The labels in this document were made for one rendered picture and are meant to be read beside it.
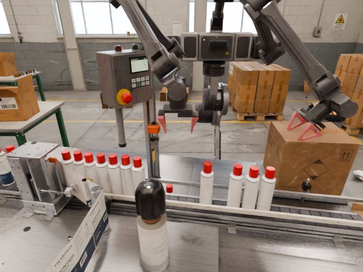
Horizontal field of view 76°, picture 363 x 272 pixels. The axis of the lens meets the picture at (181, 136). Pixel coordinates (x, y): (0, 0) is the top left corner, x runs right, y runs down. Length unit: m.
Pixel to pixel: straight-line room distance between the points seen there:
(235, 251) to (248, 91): 3.53
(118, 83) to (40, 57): 6.48
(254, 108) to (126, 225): 3.71
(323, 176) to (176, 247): 0.72
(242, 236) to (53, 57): 6.65
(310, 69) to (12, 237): 1.20
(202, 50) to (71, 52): 5.68
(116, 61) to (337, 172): 1.02
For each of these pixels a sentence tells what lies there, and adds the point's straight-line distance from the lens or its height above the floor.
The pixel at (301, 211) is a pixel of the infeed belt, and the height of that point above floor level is 0.88.
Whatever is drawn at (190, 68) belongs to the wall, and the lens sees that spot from 6.31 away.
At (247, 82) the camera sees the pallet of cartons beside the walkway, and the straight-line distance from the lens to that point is 4.20.
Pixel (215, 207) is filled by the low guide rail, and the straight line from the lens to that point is 0.96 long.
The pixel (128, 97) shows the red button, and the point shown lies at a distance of 0.84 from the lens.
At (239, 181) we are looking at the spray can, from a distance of 0.91.
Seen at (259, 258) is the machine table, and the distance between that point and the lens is 0.94.
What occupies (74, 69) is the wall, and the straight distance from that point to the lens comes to 6.89.
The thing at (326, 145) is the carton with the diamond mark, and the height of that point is 1.10.
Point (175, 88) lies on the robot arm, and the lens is 0.69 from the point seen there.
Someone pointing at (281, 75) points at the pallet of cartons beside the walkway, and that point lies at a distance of 4.38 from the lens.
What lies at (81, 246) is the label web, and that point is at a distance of 0.76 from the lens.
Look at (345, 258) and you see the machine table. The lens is 1.07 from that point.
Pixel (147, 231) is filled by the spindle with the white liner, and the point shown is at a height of 1.05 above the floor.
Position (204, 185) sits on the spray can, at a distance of 0.92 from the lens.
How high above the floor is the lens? 1.55
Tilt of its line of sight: 25 degrees down
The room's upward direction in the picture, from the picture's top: straight up
